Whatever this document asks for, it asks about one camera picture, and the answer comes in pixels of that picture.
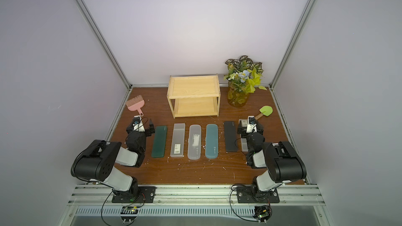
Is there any translucent labelled pencil case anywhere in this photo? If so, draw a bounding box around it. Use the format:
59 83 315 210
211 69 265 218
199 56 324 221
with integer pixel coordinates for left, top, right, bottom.
170 123 185 158

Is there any amber vase with plants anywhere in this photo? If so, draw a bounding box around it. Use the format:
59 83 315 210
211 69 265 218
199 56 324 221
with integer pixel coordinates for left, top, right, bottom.
224 55 267 108

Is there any teal pencil case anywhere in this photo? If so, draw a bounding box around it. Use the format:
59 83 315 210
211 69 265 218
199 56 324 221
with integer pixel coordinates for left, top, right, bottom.
205 124 219 159

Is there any pink hand brush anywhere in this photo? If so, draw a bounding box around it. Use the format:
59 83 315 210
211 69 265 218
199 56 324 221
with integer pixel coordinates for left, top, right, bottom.
125 95 145 117

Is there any right connector board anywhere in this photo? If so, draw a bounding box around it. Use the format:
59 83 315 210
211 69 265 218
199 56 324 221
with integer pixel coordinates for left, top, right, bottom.
253 205 272 223

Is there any green spatula wooden handle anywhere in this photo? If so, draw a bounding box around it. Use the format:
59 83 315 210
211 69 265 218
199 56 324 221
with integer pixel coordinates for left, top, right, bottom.
255 106 273 120

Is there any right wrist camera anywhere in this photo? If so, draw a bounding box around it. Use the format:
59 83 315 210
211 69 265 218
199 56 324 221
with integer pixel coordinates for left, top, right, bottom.
246 116 257 134

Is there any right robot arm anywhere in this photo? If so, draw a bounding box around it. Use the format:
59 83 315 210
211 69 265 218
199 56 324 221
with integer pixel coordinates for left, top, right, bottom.
238 117 307 195

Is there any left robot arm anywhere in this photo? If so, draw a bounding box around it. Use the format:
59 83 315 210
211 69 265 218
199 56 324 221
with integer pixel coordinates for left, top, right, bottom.
71 116 155 197

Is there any black pencil case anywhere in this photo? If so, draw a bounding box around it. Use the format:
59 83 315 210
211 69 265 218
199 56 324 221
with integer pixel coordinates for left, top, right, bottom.
224 121 238 153

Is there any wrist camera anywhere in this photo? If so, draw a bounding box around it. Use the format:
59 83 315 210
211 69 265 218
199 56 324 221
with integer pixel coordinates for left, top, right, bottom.
246 116 257 134
132 115 144 132

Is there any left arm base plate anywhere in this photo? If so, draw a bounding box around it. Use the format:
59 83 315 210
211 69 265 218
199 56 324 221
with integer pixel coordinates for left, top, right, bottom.
112 186 157 204

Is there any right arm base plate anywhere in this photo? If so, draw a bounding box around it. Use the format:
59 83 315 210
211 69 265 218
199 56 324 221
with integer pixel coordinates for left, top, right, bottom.
232 186 280 204

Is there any dark green pencil case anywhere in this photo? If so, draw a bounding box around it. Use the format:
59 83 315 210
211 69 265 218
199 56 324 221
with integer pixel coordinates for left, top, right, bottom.
151 126 168 158

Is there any rounded translucent pencil case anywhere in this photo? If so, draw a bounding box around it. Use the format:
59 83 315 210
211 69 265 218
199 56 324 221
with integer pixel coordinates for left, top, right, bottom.
187 125 202 160

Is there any aluminium front rail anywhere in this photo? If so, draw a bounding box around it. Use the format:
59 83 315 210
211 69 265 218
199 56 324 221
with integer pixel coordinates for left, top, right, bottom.
68 185 325 206

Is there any wooden two-tier shelf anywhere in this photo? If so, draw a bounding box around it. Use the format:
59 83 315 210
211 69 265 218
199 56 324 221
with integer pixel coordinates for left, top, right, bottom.
167 74 221 118

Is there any connector board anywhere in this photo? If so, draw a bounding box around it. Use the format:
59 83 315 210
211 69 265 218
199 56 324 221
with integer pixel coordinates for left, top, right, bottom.
253 205 272 223
120 206 139 226

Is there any left connector board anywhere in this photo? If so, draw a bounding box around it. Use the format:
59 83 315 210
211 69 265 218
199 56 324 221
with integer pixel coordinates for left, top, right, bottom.
120 206 139 226

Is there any tall translucent white pencil case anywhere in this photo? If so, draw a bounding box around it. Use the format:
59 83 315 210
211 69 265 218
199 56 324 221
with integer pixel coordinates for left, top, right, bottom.
238 119 248 152

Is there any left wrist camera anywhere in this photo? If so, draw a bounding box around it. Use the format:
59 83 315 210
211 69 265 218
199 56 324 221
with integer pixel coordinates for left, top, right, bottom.
132 115 144 132

